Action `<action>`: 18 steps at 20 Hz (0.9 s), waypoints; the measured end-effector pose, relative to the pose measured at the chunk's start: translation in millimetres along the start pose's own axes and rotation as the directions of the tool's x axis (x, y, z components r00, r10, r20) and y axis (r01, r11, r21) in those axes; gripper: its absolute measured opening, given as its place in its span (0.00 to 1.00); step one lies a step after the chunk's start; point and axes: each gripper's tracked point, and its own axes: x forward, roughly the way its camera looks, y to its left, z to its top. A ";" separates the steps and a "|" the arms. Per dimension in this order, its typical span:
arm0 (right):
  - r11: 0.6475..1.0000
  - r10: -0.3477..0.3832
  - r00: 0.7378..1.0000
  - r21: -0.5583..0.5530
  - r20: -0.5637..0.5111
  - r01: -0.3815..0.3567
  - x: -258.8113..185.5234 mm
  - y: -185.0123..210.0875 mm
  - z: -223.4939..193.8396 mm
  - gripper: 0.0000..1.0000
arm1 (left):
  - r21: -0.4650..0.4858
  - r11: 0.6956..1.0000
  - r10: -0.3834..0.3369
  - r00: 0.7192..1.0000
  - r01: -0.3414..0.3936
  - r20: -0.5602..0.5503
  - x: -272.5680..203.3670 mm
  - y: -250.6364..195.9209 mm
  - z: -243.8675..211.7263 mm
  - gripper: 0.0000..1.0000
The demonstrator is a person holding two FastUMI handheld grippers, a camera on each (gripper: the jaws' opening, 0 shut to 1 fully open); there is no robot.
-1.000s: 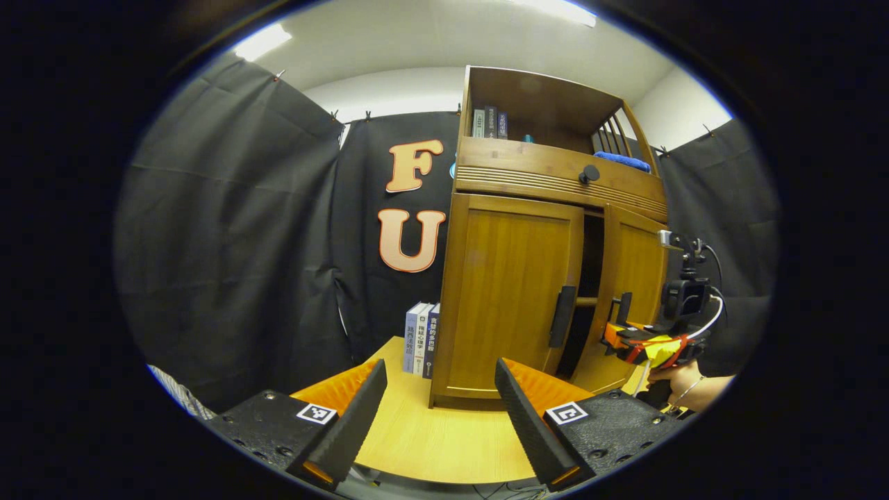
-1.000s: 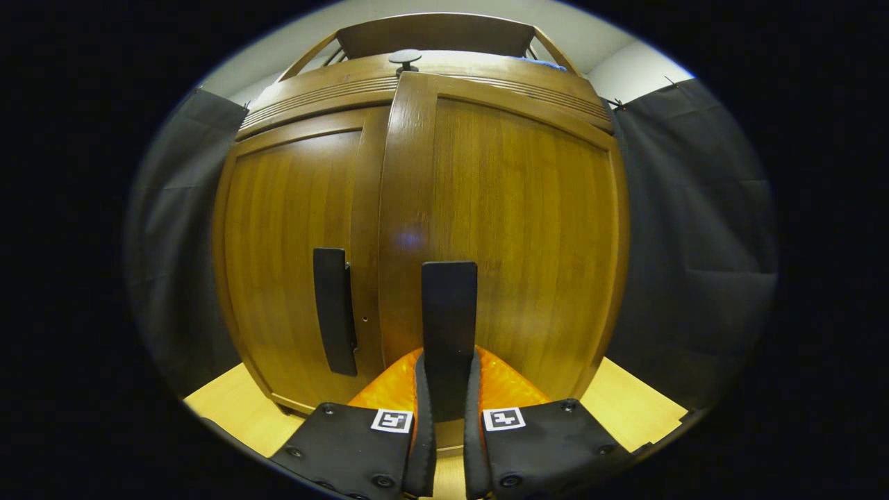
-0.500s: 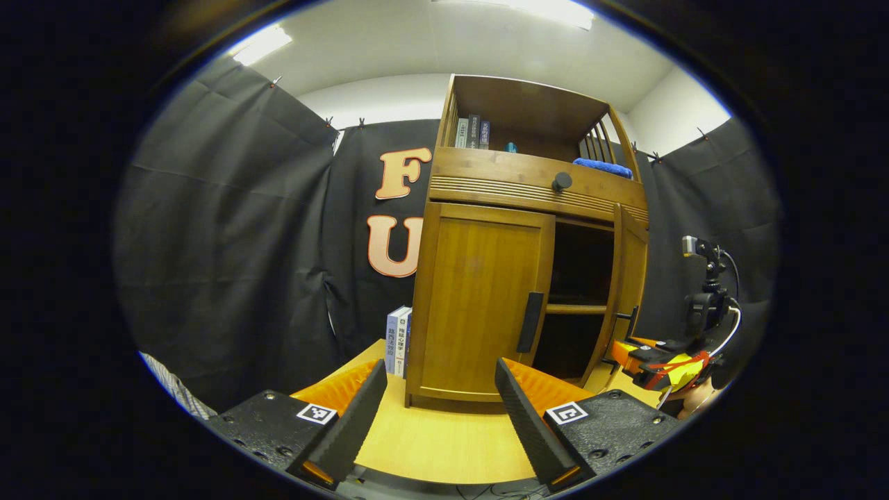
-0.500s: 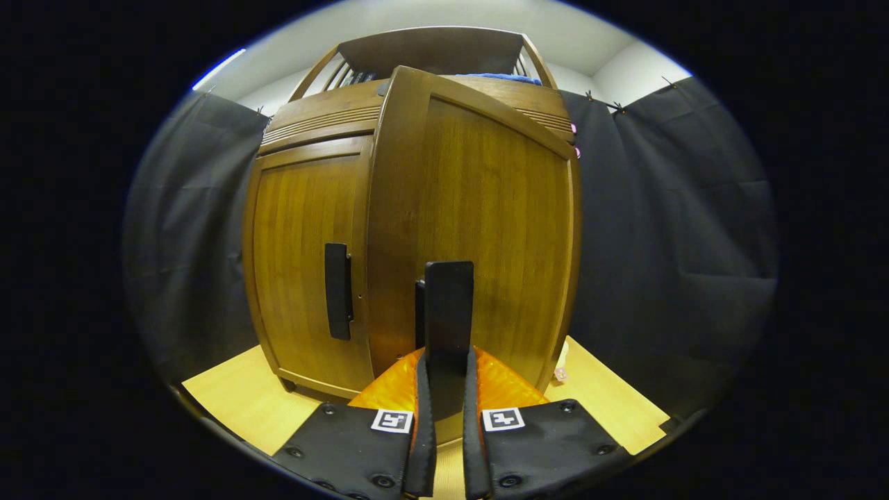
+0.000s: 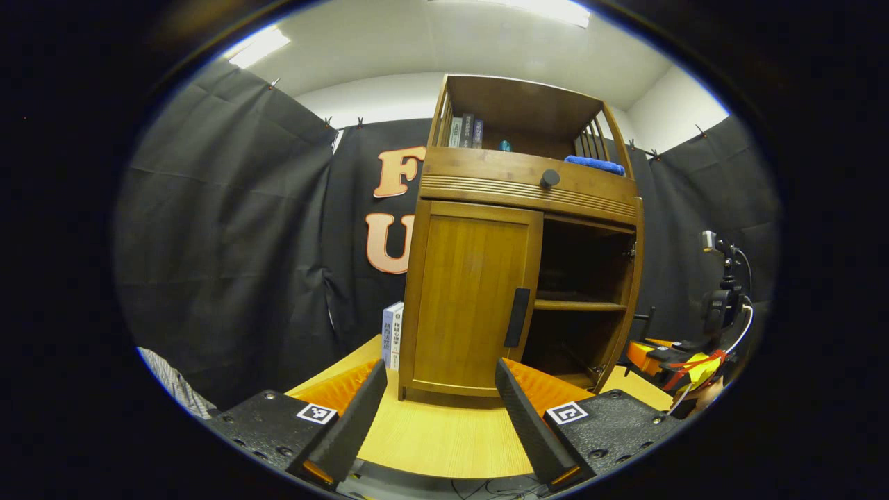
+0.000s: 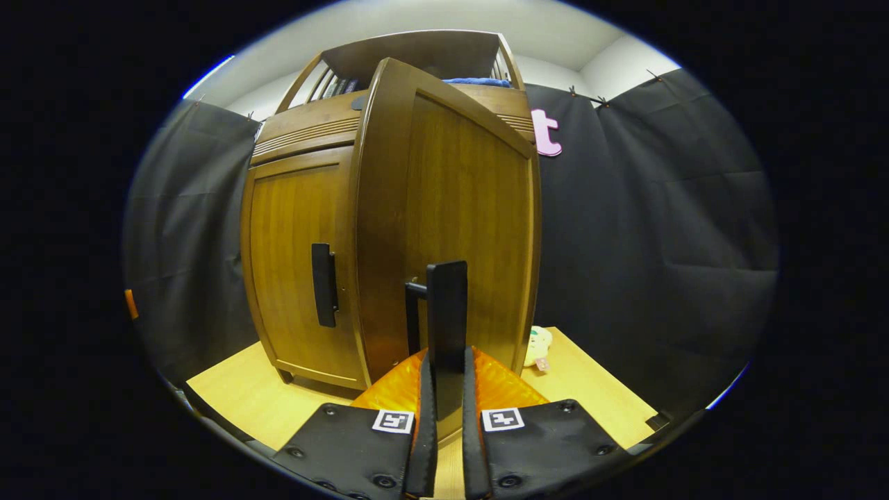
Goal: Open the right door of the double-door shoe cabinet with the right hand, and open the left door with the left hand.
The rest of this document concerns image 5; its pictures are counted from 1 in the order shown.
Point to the white and blue book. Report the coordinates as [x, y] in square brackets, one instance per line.
[394, 337]

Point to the purple book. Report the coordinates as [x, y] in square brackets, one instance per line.
[478, 135]

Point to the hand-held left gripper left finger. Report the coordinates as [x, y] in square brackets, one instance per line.
[358, 423]

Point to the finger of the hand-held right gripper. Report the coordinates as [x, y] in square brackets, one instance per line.
[656, 355]

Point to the wooden cabinet shelf board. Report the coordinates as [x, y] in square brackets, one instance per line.
[576, 305]

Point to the wooden shoe cabinet door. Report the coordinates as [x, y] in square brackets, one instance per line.
[625, 326]
[465, 298]

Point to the blue towel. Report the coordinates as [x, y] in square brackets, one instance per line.
[594, 164]

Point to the black backdrop cloth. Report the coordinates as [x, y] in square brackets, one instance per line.
[222, 229]

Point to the black camera stand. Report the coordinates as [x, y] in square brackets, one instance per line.
[719, 309]

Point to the dark grey book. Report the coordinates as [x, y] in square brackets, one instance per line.
[467, 132]

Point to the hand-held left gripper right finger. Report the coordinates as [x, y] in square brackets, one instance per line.
[528, 430]

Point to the wooden drawer with black knob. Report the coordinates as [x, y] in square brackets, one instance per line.
[486, 170]

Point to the wooden double-door shoe cabinet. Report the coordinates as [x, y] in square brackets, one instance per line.
[528, 104]

